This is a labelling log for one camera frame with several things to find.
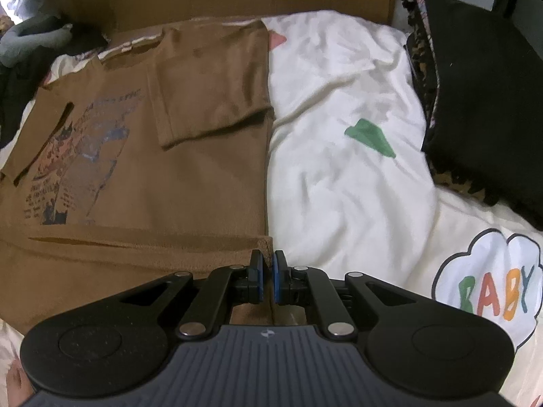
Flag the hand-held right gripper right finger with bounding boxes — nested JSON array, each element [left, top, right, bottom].
[[274, 250, 480, 340]]

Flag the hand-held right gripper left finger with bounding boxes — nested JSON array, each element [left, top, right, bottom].
[[59, 250, 266, 341]]

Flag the brown printed t-shirt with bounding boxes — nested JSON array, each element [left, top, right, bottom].
[[0, 19, 276, 335]]

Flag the white bear printed blanket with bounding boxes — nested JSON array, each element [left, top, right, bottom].
[[0, 11, 543, 407]]

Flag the leopard patterned cloth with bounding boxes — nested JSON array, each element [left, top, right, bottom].
[[401, 0, 501, 208]]

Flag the black folded cloth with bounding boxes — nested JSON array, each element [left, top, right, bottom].
[[420, 0, 543, 223]]

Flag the black crumpled cloth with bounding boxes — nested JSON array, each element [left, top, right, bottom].
[[0, 21, 111, 149]]

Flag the grey neck pillow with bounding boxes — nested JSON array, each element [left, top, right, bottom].
[[0, 13, 75, 69]]

